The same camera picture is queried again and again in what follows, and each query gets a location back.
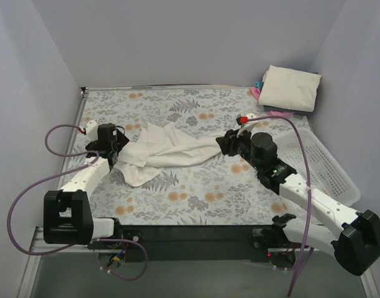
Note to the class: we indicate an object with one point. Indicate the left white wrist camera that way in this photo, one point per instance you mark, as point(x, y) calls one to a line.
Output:
point(90, 130)

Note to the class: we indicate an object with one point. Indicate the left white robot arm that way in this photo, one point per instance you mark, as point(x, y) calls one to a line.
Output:
point(67, 216)

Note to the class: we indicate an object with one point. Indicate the white t shirt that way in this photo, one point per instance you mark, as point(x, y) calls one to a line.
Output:
point(158, 148)

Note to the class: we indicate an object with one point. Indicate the white plastic basket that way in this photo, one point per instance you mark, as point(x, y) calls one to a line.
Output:
point(326, 173)

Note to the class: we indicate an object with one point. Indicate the pink folded t shirt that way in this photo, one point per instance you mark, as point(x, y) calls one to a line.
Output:
point(255, 92)

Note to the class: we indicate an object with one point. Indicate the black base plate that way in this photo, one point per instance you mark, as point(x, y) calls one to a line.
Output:
point(206, 242)

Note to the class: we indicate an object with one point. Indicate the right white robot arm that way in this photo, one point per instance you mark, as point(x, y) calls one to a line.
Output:
point(351, 237)

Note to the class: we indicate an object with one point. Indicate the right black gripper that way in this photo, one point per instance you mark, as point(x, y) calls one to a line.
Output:
point(228, 142)

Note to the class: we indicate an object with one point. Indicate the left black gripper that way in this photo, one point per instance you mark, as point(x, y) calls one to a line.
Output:
point(116, 146)

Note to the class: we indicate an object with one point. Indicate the cream folded t shirt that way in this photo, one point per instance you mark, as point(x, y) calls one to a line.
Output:
point(289, 89)

